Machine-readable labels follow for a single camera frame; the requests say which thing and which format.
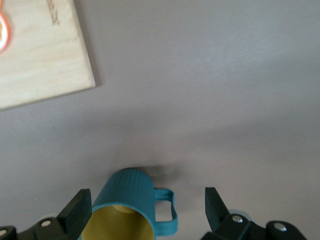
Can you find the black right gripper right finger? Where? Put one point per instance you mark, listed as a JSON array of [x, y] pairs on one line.
[[216, 215]]

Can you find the teal ribbed metal cup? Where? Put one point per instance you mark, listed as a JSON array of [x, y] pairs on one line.
[[127, 190]]

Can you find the bamboo cutting board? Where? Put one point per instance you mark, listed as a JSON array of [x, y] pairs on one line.
[[45, 57]]

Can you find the orange slice toy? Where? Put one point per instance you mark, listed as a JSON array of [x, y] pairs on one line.
[[9, 35]]

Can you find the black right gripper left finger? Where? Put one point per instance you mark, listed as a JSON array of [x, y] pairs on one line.
[[72, 215]]

